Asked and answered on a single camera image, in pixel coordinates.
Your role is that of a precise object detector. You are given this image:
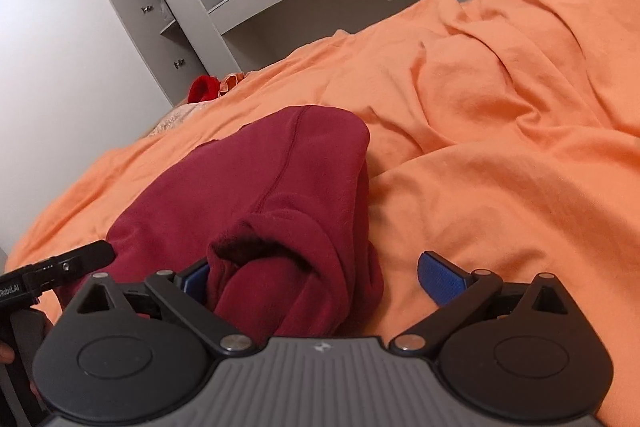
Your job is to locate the maroon knit sweater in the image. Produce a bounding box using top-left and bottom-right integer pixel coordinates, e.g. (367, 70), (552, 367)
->
(58, 104), (385, 346)

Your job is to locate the person's left hand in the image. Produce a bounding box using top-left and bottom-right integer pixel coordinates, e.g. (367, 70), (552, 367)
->
(0, 305), (51, 408)

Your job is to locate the orange bed sheet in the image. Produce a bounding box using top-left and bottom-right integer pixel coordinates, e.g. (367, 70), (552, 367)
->
(8, 0), (639, 426)

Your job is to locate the pink patterned pillow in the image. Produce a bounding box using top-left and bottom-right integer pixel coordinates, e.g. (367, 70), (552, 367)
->
(145, 101), (212, 138)

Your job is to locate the red cloth item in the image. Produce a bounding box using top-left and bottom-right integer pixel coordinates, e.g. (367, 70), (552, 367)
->
(188, 75), (221, 104)

